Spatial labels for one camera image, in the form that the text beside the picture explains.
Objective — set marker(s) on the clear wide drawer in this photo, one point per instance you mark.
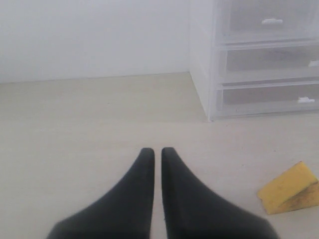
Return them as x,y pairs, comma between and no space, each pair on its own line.
274,63
272,99

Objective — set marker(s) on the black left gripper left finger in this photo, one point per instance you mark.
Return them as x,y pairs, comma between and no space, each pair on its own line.
125,212

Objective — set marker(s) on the white plastic drawer cabinet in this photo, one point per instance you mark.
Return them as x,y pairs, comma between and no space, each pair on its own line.
204,51

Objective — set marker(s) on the yellow triangular wooden block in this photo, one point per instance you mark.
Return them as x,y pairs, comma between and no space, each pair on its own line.
295,189

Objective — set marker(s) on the clear bottom wide drawer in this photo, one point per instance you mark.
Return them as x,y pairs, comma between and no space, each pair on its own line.
272,99

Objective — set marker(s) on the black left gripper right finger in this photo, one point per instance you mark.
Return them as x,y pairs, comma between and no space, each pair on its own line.
193,211

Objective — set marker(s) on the clear top left drawer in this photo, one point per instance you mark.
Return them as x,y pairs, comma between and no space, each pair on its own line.
266,20

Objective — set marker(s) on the clear middle wide drawer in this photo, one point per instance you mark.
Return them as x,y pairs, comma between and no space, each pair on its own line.
274,63

